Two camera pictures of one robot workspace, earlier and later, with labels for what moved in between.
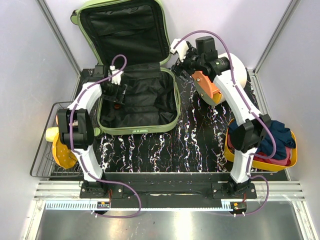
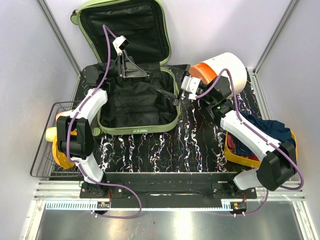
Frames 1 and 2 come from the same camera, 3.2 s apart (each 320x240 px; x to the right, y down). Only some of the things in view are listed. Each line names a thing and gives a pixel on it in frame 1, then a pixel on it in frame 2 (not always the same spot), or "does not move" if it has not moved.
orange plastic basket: (229, 155) does not move
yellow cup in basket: (51, 132) does not move
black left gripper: (118, 97) to (127, 68)
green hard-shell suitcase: (132, 35) does not move
